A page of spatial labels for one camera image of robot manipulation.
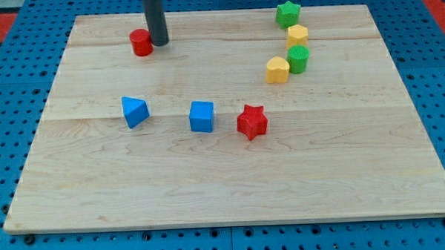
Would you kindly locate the green cylinder block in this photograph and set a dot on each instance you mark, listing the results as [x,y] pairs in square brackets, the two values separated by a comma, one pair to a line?
[297,58]

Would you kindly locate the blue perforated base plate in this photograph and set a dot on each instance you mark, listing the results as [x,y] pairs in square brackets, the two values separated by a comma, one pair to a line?
[32,51]

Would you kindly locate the blue cube block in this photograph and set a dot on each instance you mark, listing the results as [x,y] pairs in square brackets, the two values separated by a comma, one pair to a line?
[201,116]

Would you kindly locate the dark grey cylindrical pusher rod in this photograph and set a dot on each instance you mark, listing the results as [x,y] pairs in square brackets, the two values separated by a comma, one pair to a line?
[156,22]

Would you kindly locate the yellow heart block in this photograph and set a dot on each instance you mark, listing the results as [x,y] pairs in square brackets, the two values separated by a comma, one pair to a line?
[277,70]

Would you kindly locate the red cylinder block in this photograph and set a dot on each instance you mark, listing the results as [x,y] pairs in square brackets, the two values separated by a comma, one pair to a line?
[141,42]

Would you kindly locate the blue triangle block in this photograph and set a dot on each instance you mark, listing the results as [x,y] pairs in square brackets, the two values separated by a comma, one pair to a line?
[135,111]

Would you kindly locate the green star block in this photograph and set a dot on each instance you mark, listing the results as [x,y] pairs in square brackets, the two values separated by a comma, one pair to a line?
[287,14]

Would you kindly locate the red star block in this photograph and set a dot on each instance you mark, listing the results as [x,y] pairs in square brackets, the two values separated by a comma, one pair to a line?
[252,121]

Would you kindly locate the light wooden board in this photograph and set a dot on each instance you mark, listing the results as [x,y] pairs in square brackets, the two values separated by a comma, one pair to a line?
[344,142]

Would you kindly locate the yellow hexagon block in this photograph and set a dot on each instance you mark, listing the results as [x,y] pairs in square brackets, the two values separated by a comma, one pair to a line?
[297,35]

